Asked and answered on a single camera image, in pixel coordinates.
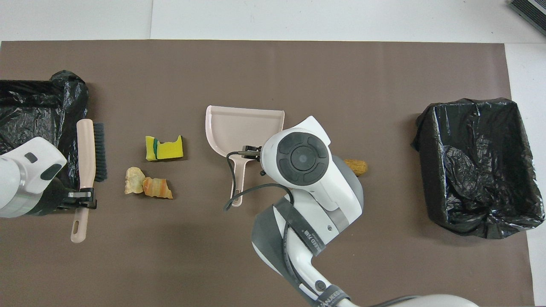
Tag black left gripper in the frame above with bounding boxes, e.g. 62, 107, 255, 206
41, 177, 97, 215

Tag pink plastic dustpan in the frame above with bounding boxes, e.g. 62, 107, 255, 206
205, 105, 285, 208

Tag pink brush black bristles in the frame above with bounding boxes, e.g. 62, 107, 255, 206
70, 119, 107, 244

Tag beige ridged bread piece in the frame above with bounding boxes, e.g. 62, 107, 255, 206
125, 167, 146, 195

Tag orange striped bread piece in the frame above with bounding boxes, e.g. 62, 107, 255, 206
142, 177, 174, 200

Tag large yellow sponge piece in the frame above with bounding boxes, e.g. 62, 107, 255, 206
157, 135, 184, 160

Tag brown bread nugget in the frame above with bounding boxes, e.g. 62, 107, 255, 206
344, 159, 368, 177

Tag bin with black bag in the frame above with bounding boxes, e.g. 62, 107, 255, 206
0, 70, 90, 205
411, 98, 546, 239

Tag brown paper table mat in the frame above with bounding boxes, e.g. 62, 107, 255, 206
0, 40, 535, 307

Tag dark ribbed device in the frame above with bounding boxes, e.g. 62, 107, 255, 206
509, 0, 546, 37

